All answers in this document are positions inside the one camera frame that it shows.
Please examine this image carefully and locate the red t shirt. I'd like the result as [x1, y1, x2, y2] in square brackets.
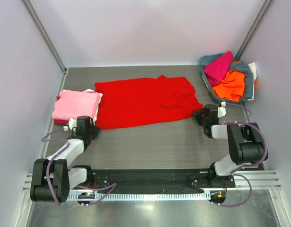
[95, 75, 203, 130]

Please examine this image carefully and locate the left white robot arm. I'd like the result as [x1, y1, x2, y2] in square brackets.
[30, 116, 100, 204]

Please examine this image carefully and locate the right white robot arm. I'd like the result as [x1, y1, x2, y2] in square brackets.
[190, 102, 268, 188]

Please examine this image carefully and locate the folded pink t shirt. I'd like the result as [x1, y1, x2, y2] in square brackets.
[52, 89, 100, 123]

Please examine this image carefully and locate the folded crimson t shirt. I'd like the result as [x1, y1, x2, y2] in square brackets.
[53, 89, 101, 126]

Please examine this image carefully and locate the orange t shirt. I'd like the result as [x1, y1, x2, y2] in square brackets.
[213, 70, 245, 102]

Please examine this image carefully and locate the magenta t shirt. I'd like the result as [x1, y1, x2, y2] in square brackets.
[203, 51, 233, 87]

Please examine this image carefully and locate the blue laundry basket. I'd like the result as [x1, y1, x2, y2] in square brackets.
[198, 53, 240, 104]

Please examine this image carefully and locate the white t shirt in basket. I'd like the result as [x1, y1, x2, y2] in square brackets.
[248, 62, 257, 81]

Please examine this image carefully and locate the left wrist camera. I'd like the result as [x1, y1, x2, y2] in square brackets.
[63, 118, 77, 131]

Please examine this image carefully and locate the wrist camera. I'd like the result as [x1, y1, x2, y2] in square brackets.
[63, 118, 77, 131]
[218, 102, 227, 118]

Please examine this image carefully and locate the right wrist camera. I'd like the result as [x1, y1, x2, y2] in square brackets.
[218, 102, 227, 118]

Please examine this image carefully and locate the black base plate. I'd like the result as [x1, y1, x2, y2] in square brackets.
[75, 168, 236, 194]

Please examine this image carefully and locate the white slotted cable duct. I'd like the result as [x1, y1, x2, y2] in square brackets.
[66, 191, 211, 202]

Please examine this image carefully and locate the aluminium front rail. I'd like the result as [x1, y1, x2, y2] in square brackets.
[22, 170, 282, 192]

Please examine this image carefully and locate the right aluminium frame post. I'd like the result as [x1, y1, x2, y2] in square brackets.
[235, 0, 274, 60]

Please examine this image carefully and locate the aluminium frame post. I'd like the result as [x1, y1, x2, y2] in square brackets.
[235, 0, 274, 60]
[21, 0, 67, 74]

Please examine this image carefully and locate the left aluminium frame post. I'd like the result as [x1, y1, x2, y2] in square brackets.
[21, 0, 67, 74]

